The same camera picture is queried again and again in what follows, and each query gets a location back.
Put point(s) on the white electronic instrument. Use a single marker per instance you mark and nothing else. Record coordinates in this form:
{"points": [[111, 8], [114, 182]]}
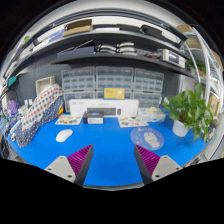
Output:
{"points": [[173, 58]]}

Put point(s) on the drawer organizer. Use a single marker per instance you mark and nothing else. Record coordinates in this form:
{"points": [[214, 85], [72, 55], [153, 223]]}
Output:
{"points": [[110, 76], [78, 83], [147, 87]]}

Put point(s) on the clear plastic box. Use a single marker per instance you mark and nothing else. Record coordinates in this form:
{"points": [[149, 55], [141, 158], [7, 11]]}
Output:
{"points": [[152, 114]]}

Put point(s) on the illustrated card left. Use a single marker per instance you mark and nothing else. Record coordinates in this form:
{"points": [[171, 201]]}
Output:
{"points": [[68, 120]]}

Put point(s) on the cardboard box on shelf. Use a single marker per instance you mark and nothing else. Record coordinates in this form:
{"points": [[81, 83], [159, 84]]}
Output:
{"points": [[78, 27]]}

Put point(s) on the right drawer organizer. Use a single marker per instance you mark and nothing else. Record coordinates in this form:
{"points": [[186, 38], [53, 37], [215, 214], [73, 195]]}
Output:
{"points": [[147, 87]]}

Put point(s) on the yellow card box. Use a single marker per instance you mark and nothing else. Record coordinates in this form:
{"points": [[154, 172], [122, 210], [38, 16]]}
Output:
{"points": [[114, 93]]}

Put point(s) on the white woven basket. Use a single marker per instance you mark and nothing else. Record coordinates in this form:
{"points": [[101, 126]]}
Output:
{"points": [[43, 83]]}

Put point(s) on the blue table mat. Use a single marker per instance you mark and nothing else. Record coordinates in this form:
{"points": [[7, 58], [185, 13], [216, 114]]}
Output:
{"points": [[113, 162]]}

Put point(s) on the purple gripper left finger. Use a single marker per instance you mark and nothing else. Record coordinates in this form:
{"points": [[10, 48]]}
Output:
{"points": [[73, 168]]}

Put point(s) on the middle drawer organizer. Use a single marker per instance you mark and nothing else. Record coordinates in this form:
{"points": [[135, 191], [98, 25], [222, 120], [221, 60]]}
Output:
{"points": [[110, 76]]}

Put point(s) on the long white box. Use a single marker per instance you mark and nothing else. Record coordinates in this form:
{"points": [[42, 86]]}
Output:
{"points": [[111, 108]]}

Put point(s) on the white computer mouse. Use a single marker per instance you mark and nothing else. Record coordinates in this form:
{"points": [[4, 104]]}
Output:
{"points": [[64, 135]]}

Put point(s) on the dark flat box on shelf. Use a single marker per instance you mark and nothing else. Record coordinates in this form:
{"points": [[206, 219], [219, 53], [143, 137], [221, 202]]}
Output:
{"points": [[76, 52]]}

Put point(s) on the illustrated card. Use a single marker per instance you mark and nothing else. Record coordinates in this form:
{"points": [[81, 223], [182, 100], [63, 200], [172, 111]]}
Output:
{"points": [[131, 122], [68, 120]]}

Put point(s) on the left drawer organizer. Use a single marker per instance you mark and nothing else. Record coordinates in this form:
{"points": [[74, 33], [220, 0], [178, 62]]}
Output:
{"points": [[78, 83]]}

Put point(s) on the green potted plant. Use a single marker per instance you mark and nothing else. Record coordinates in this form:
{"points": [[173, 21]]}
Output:
{"points": [[191, 110]]}

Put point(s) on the illustrated card right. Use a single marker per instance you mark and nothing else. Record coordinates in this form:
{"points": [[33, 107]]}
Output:
{"points": [[131, 122]]}

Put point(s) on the small black box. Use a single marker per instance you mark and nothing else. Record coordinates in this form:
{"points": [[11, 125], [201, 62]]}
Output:
{"points": [[93, 117]]}

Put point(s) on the patterned fabric bag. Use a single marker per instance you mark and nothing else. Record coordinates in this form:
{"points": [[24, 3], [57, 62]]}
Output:
{"points": [[46, 107]]}

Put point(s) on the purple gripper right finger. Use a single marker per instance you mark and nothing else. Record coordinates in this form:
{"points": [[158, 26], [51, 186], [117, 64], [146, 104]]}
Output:
{"points": [[153, 167]]}

